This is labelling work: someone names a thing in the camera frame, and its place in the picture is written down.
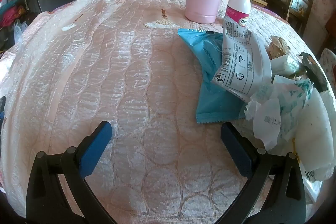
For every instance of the wooden chair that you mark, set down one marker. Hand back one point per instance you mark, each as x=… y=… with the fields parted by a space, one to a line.
x=298 y=1

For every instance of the pink quilted table cover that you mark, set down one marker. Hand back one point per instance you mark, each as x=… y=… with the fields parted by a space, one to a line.
x=105 y=69

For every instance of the dark foil wrapper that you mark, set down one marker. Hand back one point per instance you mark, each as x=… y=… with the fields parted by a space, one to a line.
x=315 y=71

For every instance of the white tissue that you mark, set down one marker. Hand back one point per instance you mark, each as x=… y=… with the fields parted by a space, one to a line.
x=284 y=65

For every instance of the pile of colourful clothes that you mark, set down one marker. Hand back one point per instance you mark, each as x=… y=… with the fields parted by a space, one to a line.
x=10 y=14

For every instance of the blue snack packet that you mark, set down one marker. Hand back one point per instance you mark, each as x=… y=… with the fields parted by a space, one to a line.
x=210 y=98

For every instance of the white printed wrapper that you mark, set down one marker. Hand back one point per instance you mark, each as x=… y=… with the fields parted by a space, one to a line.
x=236 y=66

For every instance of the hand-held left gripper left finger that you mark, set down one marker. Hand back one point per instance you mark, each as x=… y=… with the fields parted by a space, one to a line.
x=95 y=148

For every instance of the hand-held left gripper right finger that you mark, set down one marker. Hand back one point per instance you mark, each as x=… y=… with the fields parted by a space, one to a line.
x=236 y=150

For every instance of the white bottle with pink label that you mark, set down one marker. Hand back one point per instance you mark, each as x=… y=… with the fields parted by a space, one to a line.
x=240 y=1

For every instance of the white paper bag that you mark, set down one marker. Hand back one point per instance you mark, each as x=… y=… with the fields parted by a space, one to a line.
x=315 y=134

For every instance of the brown paper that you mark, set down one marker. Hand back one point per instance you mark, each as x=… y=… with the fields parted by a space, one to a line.
x=278 y=47

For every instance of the white green-print wrapper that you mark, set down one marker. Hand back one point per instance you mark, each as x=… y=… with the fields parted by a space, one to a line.
x=265 y=119

